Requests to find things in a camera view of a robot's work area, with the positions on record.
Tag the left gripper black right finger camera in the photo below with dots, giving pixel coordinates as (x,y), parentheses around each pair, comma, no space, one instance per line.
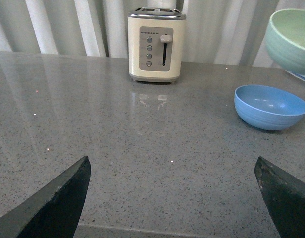
(284,197)

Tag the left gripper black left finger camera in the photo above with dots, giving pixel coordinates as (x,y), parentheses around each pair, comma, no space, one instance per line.
(54,211)

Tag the blue bowl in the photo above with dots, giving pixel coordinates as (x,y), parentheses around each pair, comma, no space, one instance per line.
(268,108)

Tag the green bowl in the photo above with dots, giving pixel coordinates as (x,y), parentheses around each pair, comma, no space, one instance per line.
(285,39)

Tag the clear plastic food container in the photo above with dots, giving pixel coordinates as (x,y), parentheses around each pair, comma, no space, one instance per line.
(299,76)

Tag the cream two-slot toaster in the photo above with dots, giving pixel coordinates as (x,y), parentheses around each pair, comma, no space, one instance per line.
(155,44)

